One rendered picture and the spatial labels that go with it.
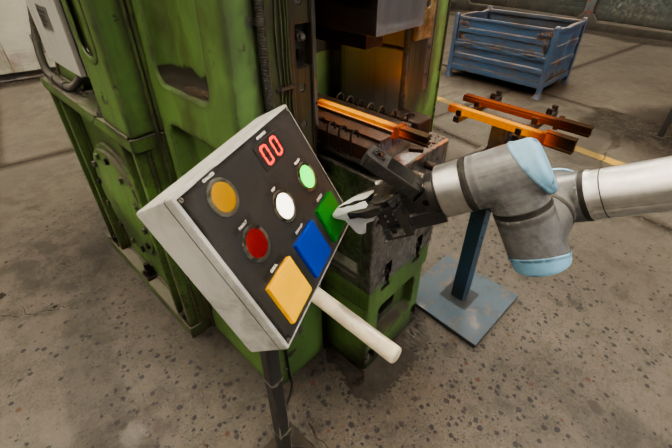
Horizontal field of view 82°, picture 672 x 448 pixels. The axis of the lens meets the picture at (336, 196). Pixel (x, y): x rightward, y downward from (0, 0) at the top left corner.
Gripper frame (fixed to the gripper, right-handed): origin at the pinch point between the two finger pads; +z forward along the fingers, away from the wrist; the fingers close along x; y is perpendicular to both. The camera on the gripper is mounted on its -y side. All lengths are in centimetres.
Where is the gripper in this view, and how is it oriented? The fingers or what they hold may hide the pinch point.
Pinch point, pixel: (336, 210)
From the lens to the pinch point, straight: 75.4
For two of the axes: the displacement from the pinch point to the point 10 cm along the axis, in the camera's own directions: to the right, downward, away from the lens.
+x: 3.1, -5.3, 7.8
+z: -8.2, 2.6, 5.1
